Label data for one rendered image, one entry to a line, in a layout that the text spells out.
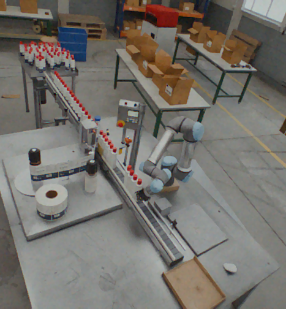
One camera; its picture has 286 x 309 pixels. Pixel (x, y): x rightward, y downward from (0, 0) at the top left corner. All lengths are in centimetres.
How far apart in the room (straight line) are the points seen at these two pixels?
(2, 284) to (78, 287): 114
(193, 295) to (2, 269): 171
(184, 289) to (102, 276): 49
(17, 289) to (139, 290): 127
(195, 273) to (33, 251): 101
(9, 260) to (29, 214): 95
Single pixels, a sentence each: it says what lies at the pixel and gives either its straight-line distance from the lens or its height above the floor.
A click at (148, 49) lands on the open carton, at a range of 463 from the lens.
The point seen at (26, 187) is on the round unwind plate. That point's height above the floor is 89.
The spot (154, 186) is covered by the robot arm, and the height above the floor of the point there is 124.
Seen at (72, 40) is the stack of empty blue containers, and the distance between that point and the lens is 670.
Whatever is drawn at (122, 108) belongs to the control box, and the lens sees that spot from 202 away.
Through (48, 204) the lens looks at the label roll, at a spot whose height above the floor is 102.
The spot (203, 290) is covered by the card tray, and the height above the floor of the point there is 83.
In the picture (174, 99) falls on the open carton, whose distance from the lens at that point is 369.
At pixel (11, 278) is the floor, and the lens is 281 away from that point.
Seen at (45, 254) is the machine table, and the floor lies 83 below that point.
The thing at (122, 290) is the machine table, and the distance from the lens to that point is 178.
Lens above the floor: 243
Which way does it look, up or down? 36 degrees down
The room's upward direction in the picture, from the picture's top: 12 degrees clockwise
